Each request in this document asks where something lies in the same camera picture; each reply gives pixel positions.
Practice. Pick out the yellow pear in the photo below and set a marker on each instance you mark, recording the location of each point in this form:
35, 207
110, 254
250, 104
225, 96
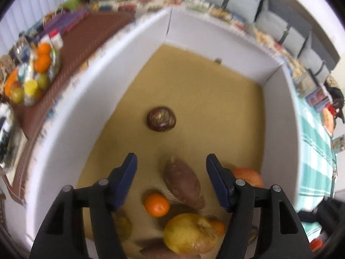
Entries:
189, 234

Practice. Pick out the green plaid tablecloth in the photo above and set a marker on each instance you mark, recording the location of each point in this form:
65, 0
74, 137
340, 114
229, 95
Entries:
317, 161

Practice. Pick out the red apple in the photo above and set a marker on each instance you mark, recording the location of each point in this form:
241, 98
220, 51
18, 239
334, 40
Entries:
250, 176

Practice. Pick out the bag of assorted fruits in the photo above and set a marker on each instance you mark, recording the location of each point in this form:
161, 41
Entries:
39, 64

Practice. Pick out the brown green kiwi fruit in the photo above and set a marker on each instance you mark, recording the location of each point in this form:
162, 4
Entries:
123, 225

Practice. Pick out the dark red mangosteen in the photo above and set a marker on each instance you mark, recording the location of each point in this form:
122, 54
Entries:
161, 119

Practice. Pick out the brown sweet potato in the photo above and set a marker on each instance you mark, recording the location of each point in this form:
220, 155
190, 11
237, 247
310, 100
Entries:
183, 183

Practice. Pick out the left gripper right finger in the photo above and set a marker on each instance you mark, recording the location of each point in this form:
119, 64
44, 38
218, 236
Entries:
281, 234

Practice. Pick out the small orange tangerine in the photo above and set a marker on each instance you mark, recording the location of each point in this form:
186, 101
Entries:
156, 205
219, 226

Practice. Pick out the white cardboard box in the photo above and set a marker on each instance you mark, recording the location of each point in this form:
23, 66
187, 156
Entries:
229, 95

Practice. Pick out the dark green fruit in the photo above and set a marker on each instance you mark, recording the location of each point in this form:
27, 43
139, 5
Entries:
253, 234

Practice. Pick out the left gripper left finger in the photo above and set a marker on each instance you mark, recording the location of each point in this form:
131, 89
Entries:
61, 234

